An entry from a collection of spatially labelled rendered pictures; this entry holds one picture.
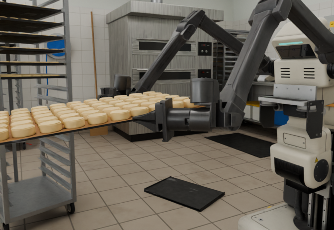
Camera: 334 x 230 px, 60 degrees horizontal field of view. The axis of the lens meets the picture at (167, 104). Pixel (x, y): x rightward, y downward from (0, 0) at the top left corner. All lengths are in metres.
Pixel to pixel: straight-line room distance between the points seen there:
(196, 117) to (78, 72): 4.47
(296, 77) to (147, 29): 3.21
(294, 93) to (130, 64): 3.13
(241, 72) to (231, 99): 0.08
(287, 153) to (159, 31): 3.34
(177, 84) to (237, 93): 3.85
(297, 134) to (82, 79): 4.13
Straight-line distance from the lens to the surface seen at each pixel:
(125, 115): 0.75
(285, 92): 1.45
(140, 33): 4.34
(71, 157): 2.25
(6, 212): 2.21
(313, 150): 1.43
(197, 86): 0.68
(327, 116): 1.73
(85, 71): 5.10
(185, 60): 4.66
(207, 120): 0.68
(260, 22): 0.89
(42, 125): 0.72
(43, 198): 2.43
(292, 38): 1.37
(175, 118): 0.69
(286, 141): 1.51
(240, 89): 0.77
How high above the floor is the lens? 1.11
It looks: 7 degrees down
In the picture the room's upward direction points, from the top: straight up
